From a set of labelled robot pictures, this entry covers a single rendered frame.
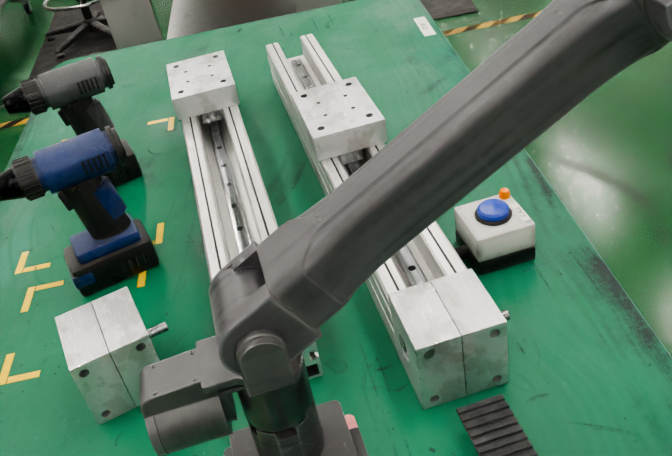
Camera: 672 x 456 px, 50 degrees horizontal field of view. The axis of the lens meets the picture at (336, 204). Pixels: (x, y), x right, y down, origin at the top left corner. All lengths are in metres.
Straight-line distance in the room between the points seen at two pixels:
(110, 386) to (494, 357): 0.43
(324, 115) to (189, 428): 0.63
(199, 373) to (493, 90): 0.29
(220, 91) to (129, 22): 1.40
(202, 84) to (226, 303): 0.80
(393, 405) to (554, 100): 0.44
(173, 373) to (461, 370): 0.34
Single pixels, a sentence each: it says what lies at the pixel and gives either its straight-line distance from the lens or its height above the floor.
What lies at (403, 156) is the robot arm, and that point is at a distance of 0.48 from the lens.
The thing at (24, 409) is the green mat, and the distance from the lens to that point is 0.98.
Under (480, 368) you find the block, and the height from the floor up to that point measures 0.82.
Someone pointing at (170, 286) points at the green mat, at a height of 0.78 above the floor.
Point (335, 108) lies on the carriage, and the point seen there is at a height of 0.90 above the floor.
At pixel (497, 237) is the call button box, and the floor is 0.84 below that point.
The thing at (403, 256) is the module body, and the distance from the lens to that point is 0.91.
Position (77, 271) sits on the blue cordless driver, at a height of 0.83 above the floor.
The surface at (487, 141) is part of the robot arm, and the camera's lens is 0.48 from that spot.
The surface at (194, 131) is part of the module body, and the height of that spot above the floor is 0.86.
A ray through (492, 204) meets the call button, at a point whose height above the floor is 0.85.
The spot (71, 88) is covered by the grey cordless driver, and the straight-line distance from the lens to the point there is 1.24.
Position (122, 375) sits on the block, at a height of 0.84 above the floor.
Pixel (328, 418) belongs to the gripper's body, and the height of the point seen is 0.90.
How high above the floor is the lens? 1.42
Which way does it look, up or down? 35 degrees down
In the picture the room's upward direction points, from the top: 11 degrees counter-clockwise
